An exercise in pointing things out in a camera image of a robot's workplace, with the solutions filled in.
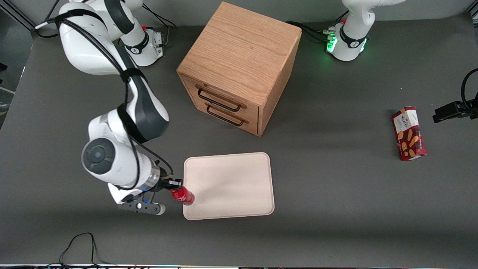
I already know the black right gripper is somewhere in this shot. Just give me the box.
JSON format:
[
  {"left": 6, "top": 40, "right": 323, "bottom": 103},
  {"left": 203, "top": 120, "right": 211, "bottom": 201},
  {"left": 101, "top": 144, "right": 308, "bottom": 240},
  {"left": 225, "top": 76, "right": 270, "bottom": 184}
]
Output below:
[{"left": 158, "top": 176, "right": 183, "bottom": 193}]

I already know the red soda can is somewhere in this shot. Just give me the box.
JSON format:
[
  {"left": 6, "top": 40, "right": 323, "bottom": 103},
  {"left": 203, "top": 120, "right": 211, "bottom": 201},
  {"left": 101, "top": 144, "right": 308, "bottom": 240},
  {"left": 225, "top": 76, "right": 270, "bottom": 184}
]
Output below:
[{"left": 169, "top": 187, "right": 195, "bottom": 206}]

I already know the cream rectangular plastic tray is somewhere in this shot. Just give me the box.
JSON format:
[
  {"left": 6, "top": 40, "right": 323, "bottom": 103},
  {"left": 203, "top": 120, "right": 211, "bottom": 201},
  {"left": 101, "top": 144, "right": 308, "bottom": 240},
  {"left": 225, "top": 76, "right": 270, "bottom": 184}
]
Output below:
[{"left": 183, "top": 152, "right": 275, "bottom": 221}]

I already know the wooden drawer front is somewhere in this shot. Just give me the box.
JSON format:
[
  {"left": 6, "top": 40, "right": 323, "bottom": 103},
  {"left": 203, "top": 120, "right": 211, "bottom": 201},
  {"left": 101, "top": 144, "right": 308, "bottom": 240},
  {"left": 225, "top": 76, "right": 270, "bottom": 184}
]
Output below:
[
  {"left": 181, "top": 76, "right": 260, "bottom": 117},
  {"left": 190, "top": 98, "right": 260, "bottom": 135}
]

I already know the oak wooden drawer cabinet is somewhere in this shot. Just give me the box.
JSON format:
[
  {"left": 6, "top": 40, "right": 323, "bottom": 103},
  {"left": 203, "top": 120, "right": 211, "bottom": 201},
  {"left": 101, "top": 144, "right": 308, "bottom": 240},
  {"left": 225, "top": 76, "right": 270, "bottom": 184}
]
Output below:
[{"left": 176, "top": 1, "right": 302, "bottom": 137}]

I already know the red shortbread biscuit box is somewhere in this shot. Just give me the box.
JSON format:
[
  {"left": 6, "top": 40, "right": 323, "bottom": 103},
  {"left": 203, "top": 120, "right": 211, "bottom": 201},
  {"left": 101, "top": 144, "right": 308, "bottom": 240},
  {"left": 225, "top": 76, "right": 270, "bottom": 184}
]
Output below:
[{"left": 391, "top": 106, "right": 427, "bottom": 161}]

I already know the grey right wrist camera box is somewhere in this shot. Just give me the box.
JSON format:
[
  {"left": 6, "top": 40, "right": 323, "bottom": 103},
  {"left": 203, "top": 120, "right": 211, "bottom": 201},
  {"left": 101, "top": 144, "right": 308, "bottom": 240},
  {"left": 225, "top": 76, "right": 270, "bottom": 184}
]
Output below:
[{"left": 119, "top": 201, "right": 166, "bottom": 216}]

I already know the black metal drawer handle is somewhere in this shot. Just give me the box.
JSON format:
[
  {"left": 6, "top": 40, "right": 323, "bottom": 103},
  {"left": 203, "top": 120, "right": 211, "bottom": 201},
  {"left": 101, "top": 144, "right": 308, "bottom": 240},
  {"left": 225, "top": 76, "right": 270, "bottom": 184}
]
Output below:
[
  {"left": 206, "top": 105, "right": 245, "bottom": 127},
  {"left": 196, "top": 87, "right": 242, "bottom": 112}
]

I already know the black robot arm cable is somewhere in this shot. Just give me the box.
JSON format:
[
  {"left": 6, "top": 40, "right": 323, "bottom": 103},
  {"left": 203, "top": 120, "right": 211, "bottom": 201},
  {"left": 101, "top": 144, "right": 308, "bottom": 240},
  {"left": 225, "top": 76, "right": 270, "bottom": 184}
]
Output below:
[{"left": 35, "top": 9, "right": 174, "bottom": 191}]

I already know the thin black table cable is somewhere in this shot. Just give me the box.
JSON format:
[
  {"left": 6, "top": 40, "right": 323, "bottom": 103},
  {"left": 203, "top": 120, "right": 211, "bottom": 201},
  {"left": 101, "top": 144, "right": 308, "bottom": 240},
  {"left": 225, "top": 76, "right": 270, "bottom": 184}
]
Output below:
[{"left": 45, "top": 232, "right": 112, "bottom": 268}]

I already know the black base cable bundle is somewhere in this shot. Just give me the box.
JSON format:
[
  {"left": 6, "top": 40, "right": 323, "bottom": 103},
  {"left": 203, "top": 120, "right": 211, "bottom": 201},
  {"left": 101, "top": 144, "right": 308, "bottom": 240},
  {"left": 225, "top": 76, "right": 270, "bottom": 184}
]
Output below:
[
  {"left": 142, "top": 3, "right": 177, "bottom": 29},
  {"left": 286, "top": 10, "right": 350, "bottom": 42}
]

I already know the black clamp mount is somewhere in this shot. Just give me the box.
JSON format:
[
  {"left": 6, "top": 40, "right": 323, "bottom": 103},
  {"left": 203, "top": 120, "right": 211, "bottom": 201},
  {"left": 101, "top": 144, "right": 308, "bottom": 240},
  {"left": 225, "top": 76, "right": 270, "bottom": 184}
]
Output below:
[{"left": 433, "top": 100, "right": 478, "bottom": 124}]

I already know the black looped cable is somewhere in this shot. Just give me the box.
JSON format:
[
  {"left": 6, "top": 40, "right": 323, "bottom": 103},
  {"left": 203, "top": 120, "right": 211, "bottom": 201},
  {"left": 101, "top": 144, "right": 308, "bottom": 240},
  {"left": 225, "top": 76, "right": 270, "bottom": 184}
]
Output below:
[{"left": 461, "top": 69, "right": 478, "bottom": 109}]

